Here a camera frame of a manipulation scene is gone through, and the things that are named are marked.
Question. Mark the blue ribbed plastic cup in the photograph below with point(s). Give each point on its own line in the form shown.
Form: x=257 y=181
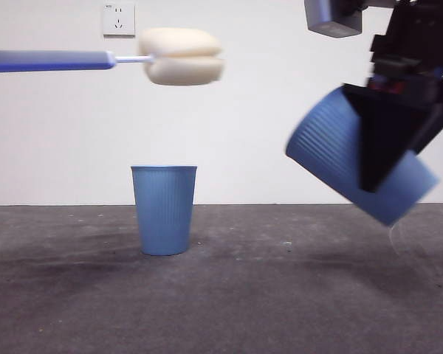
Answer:
x=164 y=210
x=325 y=147

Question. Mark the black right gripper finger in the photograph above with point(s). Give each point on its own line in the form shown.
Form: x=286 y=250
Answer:
x=433 y=125
x=384 y=140

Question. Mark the cup brush with sponge head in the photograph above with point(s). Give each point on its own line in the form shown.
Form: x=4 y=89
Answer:
x=181 y=55

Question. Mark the white wall power outlet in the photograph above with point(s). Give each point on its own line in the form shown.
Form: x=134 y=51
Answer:
x=114 y=18

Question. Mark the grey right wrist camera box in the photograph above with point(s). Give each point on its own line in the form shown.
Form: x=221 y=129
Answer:
x=332 y=18

